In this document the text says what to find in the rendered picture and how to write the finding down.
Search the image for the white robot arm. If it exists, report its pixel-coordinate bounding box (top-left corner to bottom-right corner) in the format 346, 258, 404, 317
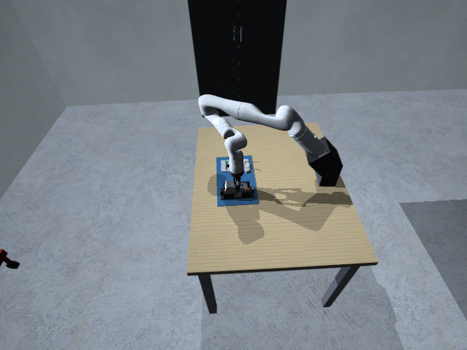
198, 95, 326, 174

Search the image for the blue flat plate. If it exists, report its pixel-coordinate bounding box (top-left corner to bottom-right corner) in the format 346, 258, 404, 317
217, 155, 259, 207

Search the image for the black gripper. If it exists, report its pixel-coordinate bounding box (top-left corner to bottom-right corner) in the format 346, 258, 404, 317
229, 170, 244, 193

